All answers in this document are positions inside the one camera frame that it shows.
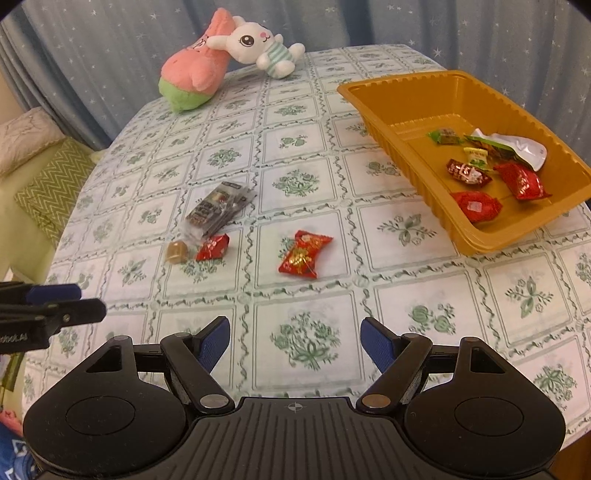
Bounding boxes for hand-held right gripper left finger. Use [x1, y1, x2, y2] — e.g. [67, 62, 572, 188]
[85, 316, 235, 415]

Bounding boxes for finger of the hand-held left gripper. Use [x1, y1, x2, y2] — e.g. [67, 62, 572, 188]
[0, 281, 82, 306]
[0, 298, 107, 326]

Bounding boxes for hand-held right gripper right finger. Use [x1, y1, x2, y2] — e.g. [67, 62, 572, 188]
[357, 317, 506, 413]

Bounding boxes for small red candy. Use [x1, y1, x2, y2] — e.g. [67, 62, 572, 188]
[195, 233, 230, 262]

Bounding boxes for red gold-print snack packet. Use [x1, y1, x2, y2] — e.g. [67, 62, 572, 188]
[278, 230, 334, 280]

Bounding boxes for dark red candy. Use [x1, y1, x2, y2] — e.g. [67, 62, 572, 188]
[445, 158, 494, 185]

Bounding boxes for small yellow candy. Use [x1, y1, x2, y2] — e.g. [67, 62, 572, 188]
[463, 147, 490, 169]

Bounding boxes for small green candy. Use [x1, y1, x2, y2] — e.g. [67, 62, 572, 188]
[427, 128, 464, 145]

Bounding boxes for golden plastic tray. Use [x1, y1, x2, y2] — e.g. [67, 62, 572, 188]
[337, 70, 591, 257]

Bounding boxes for silver foil snack packet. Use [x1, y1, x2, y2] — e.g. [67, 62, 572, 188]
[464, 129, 548, 172]

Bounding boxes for small gold wrapped candy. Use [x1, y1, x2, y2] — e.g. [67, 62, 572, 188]
[166, 240, 189, 265]

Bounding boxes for green zigzag pillow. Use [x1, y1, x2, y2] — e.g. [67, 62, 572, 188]
[14, 138, 95, 245]

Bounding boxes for blue patterned cloth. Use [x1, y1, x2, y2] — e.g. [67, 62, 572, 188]
[0, 422, 40, 480]

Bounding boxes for clear dark snack packet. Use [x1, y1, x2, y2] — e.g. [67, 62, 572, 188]
[185, 181, 257, 241]

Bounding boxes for beige embroidered pillow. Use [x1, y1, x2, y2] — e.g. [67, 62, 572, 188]
[0, 107, 65, 176]

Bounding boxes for blue starred curtain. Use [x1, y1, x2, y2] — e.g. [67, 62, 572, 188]
[0, 0, 591, 162]

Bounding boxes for pink starfish plush toy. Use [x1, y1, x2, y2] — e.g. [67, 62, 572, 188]
[158, 9, 232, 114]

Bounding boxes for white bunny plush toy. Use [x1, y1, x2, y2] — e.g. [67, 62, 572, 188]
[206, 15, 306, 80]

